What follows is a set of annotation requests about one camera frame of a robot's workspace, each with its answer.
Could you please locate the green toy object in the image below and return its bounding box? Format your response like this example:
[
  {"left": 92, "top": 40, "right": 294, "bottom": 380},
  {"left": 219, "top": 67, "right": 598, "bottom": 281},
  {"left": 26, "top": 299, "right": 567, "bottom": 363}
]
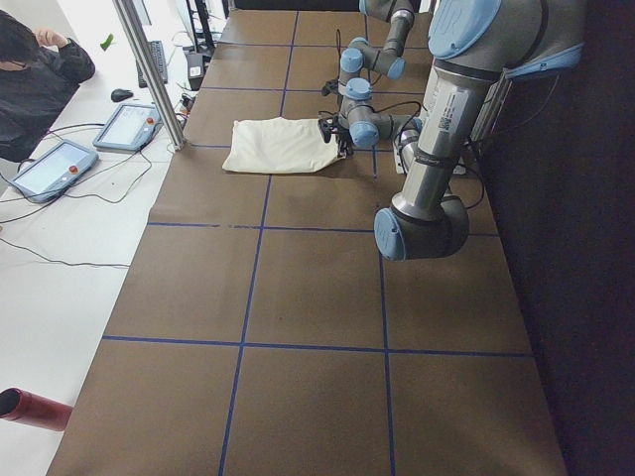
[{"left": 100, "top": 34, "right": 114, "bottom": 51}]

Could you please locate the black box with label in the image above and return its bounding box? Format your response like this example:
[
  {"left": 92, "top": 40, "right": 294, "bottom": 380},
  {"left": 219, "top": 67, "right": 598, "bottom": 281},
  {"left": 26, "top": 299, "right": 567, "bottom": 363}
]
[{"left": 185, "top": 52, "right": 205, "bottom": 91}]

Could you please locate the teach pendant tablet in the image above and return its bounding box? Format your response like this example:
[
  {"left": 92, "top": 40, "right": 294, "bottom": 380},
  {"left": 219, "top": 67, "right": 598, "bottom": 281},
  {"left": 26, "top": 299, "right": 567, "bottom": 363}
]
[
  {"left": 92, "top": 103, "right": 162, "bottom": 153},
  {"left": 9, "top": 140, "right": 98, "bottom": 203}
]

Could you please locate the pendant cable on desk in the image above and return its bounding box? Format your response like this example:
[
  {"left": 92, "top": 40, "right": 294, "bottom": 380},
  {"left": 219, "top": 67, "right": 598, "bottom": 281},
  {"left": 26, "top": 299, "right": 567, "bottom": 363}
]
[{"left": 0, "top": 123, "right": 153, "bottom": 272}]

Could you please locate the far teach pendant tablet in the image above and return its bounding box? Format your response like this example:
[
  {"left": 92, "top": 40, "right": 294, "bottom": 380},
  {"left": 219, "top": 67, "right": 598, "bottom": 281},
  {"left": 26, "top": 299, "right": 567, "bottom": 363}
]
[{"left": 92, "top": 103, "right": 162, "bottom": 153}]

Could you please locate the red cardboard tube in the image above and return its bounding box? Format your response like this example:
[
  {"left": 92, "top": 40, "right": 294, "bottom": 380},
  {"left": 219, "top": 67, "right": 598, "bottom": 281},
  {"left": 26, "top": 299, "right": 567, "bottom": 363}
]
[{"left": 1, "top": 388, "right": 73, "bottom": 431}]

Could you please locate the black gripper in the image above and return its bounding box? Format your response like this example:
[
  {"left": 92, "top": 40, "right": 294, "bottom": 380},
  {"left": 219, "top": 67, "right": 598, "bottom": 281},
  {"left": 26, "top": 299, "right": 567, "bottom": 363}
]
[{"left": 337, "top": 129, "right": 354, "bottom": 159}]

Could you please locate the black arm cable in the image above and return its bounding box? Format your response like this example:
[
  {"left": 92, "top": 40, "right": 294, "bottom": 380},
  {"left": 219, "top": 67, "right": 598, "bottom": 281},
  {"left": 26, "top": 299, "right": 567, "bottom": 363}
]
[{"left": 334, "top": 28, "right": 562, "bottom": 209}]

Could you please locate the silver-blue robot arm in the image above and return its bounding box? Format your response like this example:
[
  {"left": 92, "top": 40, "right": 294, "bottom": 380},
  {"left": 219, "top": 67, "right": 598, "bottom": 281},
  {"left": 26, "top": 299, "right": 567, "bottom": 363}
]
[
  {"left": 336, "top": 1, "right": 586, "bottom": 261},
  {"left": 337, "top": 0, "right": 415, "bottom": 96}
]

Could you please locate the black computer mouse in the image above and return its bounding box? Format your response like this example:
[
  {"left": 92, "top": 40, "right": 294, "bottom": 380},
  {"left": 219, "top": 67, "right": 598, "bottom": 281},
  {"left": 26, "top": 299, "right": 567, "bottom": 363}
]
[{"left": 110, "top": 88, "right": 134, "bottom": 103}]

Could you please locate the white pedestal column with base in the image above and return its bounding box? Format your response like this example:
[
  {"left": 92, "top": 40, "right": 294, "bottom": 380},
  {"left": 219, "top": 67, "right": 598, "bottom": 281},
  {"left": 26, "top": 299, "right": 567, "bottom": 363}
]
[{"left": 392, "top": 121, "right": 449, "bottom": 175}]

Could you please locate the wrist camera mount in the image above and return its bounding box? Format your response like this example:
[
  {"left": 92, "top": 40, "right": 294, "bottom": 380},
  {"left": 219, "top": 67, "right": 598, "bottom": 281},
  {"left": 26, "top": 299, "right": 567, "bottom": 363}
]
[
  {"left": 320, "top": 78, "right": 339, "bottom": 97},
  {"left": 317, "top": 116, "right": 339, "bottom": 144}
]

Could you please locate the black keyboard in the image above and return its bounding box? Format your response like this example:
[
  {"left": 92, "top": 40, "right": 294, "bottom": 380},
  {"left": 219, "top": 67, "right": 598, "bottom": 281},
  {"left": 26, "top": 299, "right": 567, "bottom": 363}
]
[{"left": 136, "top": 40, "right": 169, "bottom": 89}]

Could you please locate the cream long-sleeve printed shirt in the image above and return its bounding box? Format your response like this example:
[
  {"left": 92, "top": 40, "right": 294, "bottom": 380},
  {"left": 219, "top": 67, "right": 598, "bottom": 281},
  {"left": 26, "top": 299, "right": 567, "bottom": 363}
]
[{"left": 222, "top": 117, "right": 342, "bottom": 175}]

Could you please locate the near teach pendant tablet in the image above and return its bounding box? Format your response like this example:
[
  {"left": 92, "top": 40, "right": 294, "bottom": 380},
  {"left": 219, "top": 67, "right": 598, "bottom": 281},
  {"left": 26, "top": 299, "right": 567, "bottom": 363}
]
[{"left": 9, "top": 140, "right": 98, "bottom": 203}]

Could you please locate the person in black jacket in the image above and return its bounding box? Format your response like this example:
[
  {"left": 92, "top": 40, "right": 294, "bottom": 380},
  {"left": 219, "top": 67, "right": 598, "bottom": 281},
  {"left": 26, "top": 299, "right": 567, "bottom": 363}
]
[{"left": 1, "top": 11, "right": 95, "bottom": 163}]

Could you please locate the aluminium frame post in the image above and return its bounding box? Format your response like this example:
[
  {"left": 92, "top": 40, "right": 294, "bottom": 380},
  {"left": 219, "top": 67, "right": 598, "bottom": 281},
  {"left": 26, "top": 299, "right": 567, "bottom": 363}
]
[{"left": 113, "top": 0, "right": 186, "bottom": 151}]

